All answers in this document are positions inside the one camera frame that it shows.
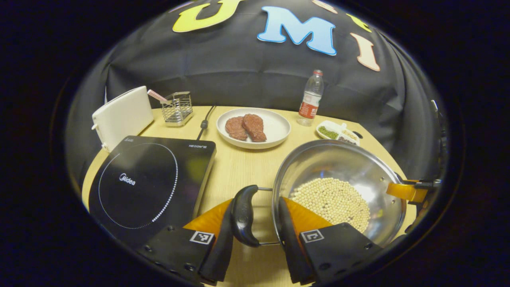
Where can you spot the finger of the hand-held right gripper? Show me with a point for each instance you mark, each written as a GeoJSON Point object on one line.
{"type": "Point", "coordinates": [406, 191]}

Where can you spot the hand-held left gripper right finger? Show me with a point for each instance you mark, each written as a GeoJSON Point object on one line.
{"type": "Point", "coordinates": [291, 247]}

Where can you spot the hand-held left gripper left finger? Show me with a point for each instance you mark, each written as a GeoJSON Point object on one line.
{"type": "Point", "coordinates": [223, 247]}

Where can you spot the stainless steel pot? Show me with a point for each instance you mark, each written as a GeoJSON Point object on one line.
{"type": "Point", "coordinates": [338, 163]}

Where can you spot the black induction cooktop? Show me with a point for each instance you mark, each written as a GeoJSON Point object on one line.
{"type": "Point", "coordinates": [139, 187]}

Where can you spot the pile of yellow soybeans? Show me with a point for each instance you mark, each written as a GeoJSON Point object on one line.
{"type": "Point", "coordinates": [334, 203]}

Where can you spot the white divided bean dish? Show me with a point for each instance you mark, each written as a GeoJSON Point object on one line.
{"type": "Point", "coordinates": [330, 131]}

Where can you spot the red meat piece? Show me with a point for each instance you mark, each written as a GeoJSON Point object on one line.
{"type": "Point", "coordinates": [255, 127]}
{"type": "Point", "coordinates": [235, 128]}

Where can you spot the white round plate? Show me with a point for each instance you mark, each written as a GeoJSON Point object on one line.
{"type": "Point", "coordinates": [277, 127]}

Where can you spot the clear plastic water bottle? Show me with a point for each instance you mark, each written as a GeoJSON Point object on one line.
{"type": "Point", "coordinates": [310, 105]}

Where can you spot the white toaster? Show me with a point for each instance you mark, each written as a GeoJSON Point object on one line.
{"type": "Point", "coordinates": [123, 115]}

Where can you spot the pink striped straw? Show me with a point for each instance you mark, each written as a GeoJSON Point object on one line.
{"type": "Point", "coordinates": [156, 95]}

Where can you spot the black backdrop cloth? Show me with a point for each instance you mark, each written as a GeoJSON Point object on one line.
{"type": "Point", "coordinates": [239, 71]}

